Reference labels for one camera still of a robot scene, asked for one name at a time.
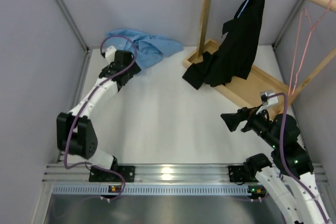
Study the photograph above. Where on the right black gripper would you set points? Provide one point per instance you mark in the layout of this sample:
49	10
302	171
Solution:
249	114

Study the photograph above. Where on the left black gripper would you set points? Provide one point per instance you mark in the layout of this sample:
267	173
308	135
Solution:
133	69

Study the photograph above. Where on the light blue shirt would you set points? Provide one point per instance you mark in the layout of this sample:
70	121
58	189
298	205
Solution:
149	49

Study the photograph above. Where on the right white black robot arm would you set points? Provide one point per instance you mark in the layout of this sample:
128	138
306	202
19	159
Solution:
288	175

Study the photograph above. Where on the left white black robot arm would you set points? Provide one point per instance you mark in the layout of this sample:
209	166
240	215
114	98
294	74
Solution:
75	131

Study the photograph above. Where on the black shirt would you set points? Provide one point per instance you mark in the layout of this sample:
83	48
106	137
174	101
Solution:
236	54

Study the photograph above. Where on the wooden clothes rack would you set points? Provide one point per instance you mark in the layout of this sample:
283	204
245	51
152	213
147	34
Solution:
244	92

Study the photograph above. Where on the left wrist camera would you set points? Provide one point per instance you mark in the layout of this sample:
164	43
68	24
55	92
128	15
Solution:
109	54

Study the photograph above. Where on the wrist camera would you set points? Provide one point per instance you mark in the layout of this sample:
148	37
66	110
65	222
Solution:
268	100
109	54

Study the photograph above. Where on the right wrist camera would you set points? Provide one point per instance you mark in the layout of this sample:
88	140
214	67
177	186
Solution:
268	100

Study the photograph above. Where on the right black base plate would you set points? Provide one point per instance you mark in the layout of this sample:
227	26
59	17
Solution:
237	174

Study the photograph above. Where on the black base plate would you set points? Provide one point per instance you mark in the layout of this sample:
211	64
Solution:
127	172
237	174

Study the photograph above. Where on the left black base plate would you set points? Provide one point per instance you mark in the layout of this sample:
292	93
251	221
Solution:
127	172

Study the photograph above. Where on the aluminium mounting rail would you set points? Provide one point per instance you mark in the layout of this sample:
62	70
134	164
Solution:
148	173

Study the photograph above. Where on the grey slotted cable duct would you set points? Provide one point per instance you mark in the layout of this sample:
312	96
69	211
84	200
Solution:
159	190

